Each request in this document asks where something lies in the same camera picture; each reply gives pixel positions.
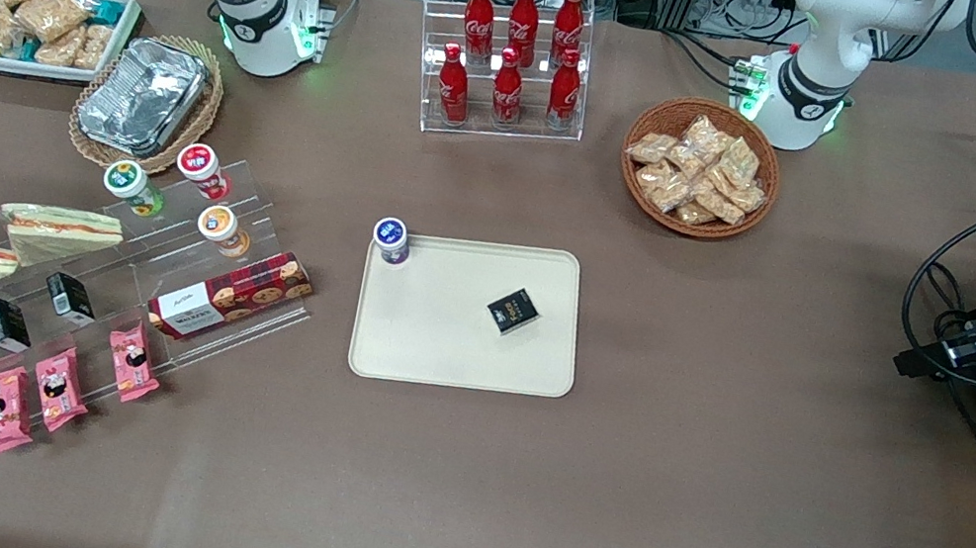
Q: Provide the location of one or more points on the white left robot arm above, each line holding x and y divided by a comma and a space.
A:
820, 71

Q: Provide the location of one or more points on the cream plastic serving tray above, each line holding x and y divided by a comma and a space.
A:
439, 326

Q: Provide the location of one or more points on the pink cartoon snack packet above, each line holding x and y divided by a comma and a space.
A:
61, 388
133, 362
5, 408

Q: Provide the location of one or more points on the green gum bottle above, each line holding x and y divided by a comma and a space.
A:
132, 186

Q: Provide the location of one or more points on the clear acrylic stepped stand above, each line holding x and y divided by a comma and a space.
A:
143, 294

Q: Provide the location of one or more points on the silver foil container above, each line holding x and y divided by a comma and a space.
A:
142, 98

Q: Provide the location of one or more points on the teal snack packet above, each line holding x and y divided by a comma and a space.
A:
103, 8

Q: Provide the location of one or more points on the white plastic snack bin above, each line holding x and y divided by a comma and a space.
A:
128, 40

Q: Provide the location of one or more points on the red gum bottle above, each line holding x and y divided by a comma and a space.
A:
203, 169

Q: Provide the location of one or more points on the orange gum bottle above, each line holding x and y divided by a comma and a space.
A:
223, 229

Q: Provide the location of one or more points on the oval wicker basket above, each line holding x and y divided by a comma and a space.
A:
211, 105

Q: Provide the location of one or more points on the red plaid cookie box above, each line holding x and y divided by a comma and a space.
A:
233, 294

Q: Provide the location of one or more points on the round wicker basket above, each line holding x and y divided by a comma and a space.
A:
653, 107

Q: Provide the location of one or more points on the black tissue pack gold print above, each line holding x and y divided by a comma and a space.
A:
513, 310

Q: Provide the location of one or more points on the red cola bottle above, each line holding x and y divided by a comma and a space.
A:
453, 85
565, 89
524, 14
508, 89
569, 19
479, 11

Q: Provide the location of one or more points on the blue gum bottle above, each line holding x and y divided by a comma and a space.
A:
391, 240

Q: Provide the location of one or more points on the clear acrylic bottle rack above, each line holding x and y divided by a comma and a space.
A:
432, 23

